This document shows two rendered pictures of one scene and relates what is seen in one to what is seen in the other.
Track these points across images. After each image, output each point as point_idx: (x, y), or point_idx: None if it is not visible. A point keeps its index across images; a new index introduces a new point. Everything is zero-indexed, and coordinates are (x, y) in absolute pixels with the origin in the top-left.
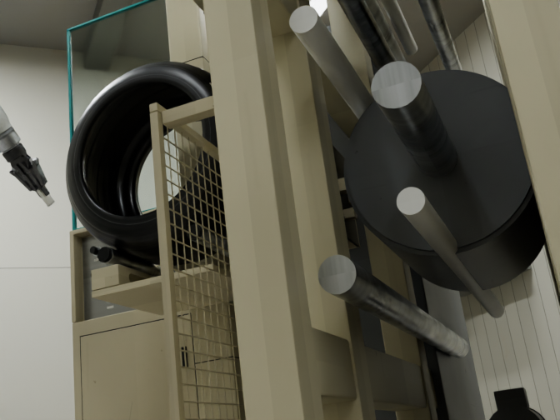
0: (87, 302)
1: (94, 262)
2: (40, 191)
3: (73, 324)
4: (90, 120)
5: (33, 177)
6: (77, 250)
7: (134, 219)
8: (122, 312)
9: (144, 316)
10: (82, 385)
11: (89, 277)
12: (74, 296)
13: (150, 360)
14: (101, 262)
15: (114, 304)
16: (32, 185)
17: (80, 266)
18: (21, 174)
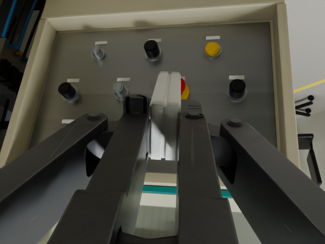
0: (264, 51)
1: (244, 118)
2: (152, 101)
3: (281, 0)
4: None
5: (110, 155)
6: (282, 146)
7: None
8: (173, 9)
9: (133, 1)
10: None
11: (257, 92)
12: (280, 45)
13: None
14: (227, 116)
15: (203, 40)
16: (180, 130)
17: (279, 116)
18: (222, 205)
